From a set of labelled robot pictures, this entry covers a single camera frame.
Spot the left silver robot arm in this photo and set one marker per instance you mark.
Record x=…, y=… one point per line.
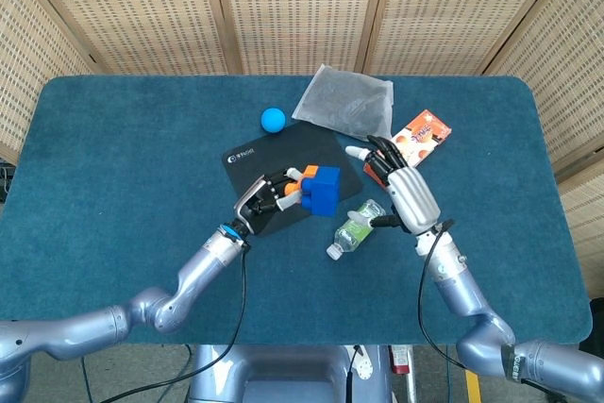
x=156, y=308

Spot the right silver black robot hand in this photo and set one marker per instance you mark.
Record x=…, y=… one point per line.
x=413, y=195

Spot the blue and orange toy block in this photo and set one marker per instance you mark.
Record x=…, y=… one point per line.
x=326, y=190

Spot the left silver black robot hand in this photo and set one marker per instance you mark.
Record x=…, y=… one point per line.
x=257, y=202

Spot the clear green-label water bottle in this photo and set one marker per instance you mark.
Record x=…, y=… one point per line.
x=351, y=233

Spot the white bracket on base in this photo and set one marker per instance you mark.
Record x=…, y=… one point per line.
x=362, y=365

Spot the blue foam ball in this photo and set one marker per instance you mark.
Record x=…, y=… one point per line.
x=273, y=120

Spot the grey translucent plastic bag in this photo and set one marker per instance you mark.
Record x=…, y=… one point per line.
x=347, y=103

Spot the woven wood-framed screen panel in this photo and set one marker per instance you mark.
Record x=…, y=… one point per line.
x=141, y=11
x=33, y=68
x=297, y=11
x=571, y=91
x=462, y=11

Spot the black mouse pad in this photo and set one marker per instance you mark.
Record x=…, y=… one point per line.
x=255, y=167

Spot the blue felt table cover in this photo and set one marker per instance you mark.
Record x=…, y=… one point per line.
x=118, y=148

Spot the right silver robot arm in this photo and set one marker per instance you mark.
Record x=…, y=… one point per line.
x=467, y=294

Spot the orange plastic block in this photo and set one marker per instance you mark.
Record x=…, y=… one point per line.
x=309, y=172

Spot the silver-blue robot base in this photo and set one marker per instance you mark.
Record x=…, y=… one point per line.
x=283, y=374

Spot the orange snack box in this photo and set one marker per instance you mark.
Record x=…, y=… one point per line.
x=424, y=134

